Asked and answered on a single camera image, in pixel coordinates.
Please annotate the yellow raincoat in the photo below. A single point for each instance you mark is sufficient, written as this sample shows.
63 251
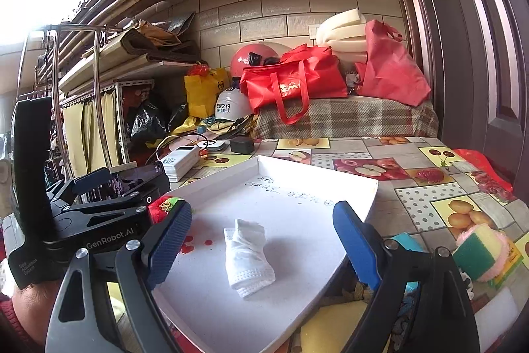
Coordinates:
182 128

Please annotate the yellow curtain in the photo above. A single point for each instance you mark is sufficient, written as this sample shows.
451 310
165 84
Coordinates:
74 134

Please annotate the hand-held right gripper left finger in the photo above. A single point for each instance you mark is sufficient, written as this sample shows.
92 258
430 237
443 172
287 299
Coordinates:
169 243

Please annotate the plaid cloth cover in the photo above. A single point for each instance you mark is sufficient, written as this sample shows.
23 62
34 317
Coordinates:
351 117

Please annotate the yellow paper packet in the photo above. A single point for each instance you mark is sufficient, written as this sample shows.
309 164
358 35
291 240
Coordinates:
513 263

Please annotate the wooden shelf board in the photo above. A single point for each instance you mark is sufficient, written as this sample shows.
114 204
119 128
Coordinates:
124 74

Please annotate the person's left forearm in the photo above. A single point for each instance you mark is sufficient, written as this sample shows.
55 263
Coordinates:
20 315

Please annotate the green yellow pink sponge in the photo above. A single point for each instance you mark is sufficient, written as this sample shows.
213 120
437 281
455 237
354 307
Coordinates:
503 247

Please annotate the chrome tube rack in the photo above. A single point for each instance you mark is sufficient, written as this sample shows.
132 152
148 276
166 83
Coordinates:
97 88

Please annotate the small white flat device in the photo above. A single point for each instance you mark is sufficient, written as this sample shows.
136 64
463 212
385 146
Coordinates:
213 145

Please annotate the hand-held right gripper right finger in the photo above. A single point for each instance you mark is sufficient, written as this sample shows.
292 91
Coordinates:
355 245

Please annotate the yellow and green sponge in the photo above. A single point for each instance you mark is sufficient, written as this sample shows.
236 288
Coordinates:
475 253

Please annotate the white foam block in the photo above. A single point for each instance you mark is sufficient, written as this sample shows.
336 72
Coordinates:
496 320

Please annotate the fruit print tablecloth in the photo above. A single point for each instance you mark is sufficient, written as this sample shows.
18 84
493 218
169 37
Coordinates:
413 196

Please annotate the brown door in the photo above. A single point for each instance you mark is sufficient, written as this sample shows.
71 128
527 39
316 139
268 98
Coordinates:
475 47

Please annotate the white wall socket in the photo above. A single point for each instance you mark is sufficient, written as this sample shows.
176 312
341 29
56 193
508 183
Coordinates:
315 31

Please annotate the red and green plush toy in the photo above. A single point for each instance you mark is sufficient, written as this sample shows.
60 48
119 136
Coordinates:
159 210

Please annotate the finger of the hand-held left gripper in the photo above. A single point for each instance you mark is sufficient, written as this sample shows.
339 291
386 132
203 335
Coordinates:
103 225
93 178

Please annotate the black smartphone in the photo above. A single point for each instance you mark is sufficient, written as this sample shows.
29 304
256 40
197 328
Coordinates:
140 174

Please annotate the white helmet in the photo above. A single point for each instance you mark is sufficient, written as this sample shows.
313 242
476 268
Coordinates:
231 105

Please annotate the red helmet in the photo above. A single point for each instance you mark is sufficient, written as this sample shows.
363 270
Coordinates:
241 61

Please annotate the yellow shopping bag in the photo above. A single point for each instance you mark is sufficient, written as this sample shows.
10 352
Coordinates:
202 94

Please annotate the white power bank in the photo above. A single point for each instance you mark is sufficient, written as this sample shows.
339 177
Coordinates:
182 163

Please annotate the stack of white foam sheets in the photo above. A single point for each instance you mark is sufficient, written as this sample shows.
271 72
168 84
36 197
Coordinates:
343 32

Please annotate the pink-red fabric bag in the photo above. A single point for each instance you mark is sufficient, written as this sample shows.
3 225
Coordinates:
392 71

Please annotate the red plastic bag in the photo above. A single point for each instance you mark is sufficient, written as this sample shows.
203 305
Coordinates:
483 171

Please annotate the folded brown mats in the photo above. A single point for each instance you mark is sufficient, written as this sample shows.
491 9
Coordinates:
157 43

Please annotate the red tote bag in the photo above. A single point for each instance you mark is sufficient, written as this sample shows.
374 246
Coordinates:
306 80

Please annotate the white foam tray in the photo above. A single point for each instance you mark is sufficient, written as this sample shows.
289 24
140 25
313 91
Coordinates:
289 220

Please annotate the red printed carton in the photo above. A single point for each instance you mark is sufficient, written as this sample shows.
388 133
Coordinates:
138 94

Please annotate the white slotted angle rack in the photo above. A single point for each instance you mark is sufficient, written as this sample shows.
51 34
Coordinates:
120 121

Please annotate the black plastic bag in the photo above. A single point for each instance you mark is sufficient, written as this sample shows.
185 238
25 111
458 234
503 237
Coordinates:
144 121

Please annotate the black and white spotted cloth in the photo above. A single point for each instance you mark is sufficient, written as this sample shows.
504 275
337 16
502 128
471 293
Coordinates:
467 282

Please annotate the pale yellow foam piece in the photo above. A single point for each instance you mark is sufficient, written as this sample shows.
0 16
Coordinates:
330 326

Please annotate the teal packet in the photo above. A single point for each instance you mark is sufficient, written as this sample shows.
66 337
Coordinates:
407 243

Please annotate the black charger block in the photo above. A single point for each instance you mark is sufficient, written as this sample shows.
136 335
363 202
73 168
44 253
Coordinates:
241 145

